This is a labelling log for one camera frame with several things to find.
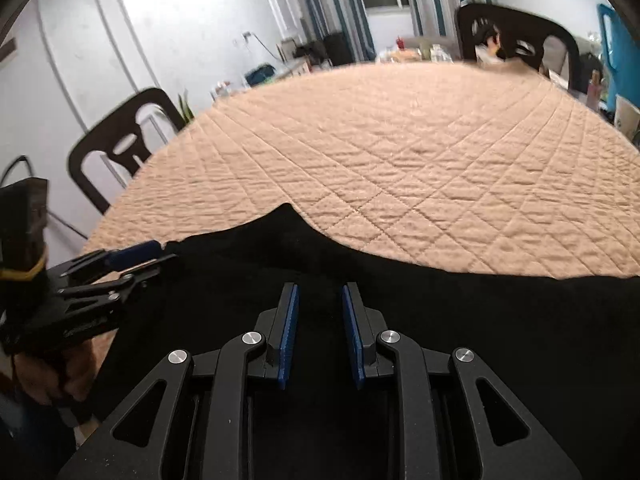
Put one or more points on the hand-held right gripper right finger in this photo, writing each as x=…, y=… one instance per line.
x=352, y=340

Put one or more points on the black pants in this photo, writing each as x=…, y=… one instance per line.
x=450, y=320

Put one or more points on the white paper cup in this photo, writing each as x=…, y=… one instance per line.
x=627, y=117

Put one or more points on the person's left hand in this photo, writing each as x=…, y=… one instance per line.
x=70, y=370

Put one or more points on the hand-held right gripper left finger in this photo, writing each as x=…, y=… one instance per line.
x=289, y=340

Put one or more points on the beige quilted blanket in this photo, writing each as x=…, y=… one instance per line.
x=400, y=160

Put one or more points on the green potted plant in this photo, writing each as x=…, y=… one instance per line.
x=186, y=107

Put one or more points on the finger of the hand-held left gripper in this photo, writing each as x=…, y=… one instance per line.
x=135, y=252
x=125, y=280

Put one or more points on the dark plastic chair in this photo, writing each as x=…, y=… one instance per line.
x=87, y=155
x=520, y=22

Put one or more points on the blue thermos jug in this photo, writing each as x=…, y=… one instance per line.
x=612, y=60

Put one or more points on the black bag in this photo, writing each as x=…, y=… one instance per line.
x=260, y=75

